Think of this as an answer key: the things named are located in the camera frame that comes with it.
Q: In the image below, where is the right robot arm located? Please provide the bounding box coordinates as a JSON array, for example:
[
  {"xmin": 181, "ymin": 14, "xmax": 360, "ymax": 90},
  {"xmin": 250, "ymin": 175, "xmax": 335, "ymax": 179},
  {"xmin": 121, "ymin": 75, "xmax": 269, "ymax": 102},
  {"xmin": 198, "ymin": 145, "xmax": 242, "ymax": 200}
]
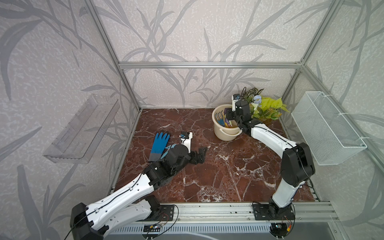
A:
[{"xmin": 226, "ymin": 99, "xmax": 316, "ymax": 215}]

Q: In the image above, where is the white wire mesh basket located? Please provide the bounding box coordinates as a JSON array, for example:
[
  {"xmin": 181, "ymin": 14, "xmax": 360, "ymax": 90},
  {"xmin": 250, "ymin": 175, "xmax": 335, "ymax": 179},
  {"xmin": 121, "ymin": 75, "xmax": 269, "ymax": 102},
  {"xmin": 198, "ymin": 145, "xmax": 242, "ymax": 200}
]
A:
[{"xmin": 292, "ymin": 92, "xmax": 367, "ymax": 166}]

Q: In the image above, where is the blue gardening glove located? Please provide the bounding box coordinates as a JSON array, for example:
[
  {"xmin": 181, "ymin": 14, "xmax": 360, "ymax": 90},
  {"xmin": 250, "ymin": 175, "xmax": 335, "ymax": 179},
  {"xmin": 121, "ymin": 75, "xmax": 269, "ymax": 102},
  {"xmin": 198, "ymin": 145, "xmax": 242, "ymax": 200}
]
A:
[{"xmin": 149, "ymin": 132, "xmax": 170, "ymax": 162}]

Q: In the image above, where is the aluminium front rail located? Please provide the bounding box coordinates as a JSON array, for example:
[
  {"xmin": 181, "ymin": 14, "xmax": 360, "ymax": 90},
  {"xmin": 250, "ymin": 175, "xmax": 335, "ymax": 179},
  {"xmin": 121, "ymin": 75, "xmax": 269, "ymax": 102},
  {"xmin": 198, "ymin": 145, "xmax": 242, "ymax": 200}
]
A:
[{"xmin": 86, "ymin": 201, "xmax": 340, "ymax": 225}]

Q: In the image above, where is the clear acrylic wall shelf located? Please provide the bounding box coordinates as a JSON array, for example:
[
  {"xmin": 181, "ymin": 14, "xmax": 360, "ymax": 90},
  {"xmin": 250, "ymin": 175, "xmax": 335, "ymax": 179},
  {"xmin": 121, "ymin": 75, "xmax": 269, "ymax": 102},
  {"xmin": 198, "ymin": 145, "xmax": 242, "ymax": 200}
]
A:
[{"xmin": 43, "ymin": 94, "xmax": 121, "ymax": 164}]

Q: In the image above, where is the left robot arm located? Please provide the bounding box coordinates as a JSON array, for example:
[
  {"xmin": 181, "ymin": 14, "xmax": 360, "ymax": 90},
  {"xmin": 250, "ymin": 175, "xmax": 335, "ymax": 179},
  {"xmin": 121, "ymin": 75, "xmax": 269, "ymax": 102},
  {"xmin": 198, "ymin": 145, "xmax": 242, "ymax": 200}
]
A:
[{"xmin": 70, "ymin": 144, "xmax": 208, "ymax": 240}]

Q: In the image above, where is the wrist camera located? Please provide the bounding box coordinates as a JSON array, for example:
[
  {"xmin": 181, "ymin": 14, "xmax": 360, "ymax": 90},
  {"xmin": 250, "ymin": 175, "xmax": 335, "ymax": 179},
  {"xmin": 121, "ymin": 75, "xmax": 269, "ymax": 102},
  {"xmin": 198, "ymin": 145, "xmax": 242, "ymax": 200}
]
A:
[
  {"xmin": 232, "ymin": 94, "xmax": 241, "ymax": 112},
  {"xmin": 180, "ymin": 132, "xmax": 193, "ymax": 153}
]

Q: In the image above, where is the teal spray bottle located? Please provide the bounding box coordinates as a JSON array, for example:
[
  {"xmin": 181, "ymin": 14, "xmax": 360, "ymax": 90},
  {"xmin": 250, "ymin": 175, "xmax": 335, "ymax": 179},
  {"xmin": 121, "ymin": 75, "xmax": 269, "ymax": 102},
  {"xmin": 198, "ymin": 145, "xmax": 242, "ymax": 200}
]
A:
[{"xmin": 160, "ymin": 144, "xmax": 177, "ymax": 161}]

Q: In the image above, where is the purple trowel pink handle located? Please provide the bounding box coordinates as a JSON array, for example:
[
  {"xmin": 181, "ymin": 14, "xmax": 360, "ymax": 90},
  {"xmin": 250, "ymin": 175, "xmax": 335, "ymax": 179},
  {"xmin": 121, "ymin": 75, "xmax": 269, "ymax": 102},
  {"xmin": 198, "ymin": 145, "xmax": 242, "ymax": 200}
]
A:
[{"xmin": 224, "ymin": 108, "xmax": 232, "ymax": 128}]

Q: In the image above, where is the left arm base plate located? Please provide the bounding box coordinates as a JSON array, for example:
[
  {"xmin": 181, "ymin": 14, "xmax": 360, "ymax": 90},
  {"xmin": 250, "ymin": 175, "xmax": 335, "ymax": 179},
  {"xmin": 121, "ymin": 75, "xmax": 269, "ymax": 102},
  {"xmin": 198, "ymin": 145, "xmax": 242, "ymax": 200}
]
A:
[{"xmin": 144, "ymin": 195, "xmax": 175, "ymax": 222}]

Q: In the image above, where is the cream plastic bucket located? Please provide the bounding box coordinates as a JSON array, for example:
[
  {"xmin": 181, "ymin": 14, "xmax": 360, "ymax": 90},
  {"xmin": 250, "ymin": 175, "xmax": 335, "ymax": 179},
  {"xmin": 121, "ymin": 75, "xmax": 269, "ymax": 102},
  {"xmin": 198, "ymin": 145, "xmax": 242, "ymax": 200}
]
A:
[{"xmin": 212, "ymin": 104, "xmax": 242, "ymax": 141}]

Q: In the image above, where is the blue fork yellow handle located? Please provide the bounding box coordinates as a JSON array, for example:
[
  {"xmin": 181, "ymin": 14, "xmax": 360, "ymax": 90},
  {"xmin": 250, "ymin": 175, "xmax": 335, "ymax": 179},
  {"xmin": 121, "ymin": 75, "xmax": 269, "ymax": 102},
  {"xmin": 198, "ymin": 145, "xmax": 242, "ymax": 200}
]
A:
[{"xmin": 215, "ymin": 111, "xmax": 226, "ymax": 127}]

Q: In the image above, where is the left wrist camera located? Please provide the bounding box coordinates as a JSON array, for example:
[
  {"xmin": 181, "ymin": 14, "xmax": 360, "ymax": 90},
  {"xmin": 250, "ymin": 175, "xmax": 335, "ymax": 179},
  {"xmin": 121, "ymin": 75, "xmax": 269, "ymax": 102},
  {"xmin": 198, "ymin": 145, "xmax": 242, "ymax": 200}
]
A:
[{"xmin": 180, "ymin": 132, "xmax": 193, "ymax": 153}]

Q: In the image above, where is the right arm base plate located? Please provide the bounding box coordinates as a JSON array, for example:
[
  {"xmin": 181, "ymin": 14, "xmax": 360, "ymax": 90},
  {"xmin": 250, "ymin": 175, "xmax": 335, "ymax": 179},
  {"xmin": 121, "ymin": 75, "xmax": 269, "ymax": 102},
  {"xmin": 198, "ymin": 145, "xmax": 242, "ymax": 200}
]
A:
[{"xmin": 252, "ymin": 199, "xmax": 296, "ymax": 221}]

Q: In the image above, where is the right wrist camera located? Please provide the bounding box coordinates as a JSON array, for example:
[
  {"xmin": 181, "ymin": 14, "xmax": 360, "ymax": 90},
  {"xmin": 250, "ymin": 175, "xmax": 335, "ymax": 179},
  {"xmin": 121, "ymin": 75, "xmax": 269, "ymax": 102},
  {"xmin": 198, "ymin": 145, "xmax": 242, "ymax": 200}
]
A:
[{"xmin": 232, "ymin": 94, "xmax": 241, "ymax": 112}]

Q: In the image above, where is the potted green plant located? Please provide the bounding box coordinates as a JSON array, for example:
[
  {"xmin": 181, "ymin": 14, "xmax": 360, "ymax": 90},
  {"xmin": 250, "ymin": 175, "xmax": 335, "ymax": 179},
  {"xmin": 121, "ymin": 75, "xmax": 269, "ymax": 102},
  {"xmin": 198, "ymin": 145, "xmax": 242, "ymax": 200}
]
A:
[{"xmin": 240, "ymin": 87, "xmax": 290, "ymax": 122}]

